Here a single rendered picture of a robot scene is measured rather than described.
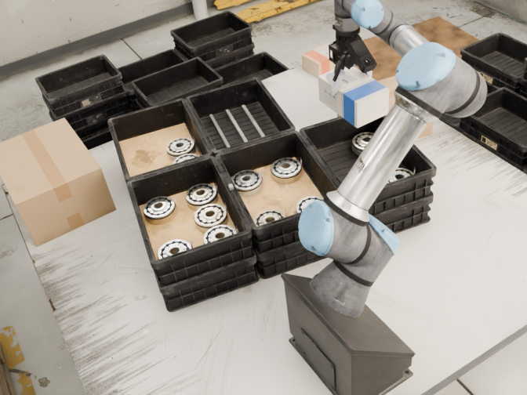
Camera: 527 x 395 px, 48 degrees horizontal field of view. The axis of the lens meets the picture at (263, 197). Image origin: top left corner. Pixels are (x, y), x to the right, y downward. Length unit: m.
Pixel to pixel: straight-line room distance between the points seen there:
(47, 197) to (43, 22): 2.95
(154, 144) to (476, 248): 1.19
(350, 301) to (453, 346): 0.37
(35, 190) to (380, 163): 1.22
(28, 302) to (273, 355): 1.63
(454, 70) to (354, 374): 0.71
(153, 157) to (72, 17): 2.88
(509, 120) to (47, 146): 2.08
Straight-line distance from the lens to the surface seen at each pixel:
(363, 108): 1.81
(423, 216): 2.00
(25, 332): 2.96
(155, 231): 1.91
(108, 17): 5.06
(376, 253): 1.46
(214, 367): 1.71
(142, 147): 2.28
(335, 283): 1.49
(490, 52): 3.65
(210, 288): 1.82
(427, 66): 1.32
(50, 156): 2.26
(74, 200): 2.16
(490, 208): 2.12
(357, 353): 1.38
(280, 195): 1.95
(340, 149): 2.12
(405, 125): 1.34
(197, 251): 1.68
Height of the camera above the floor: 2.12
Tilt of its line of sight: 41 degrees down
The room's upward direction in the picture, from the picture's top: 8 degrees counter-clockwise
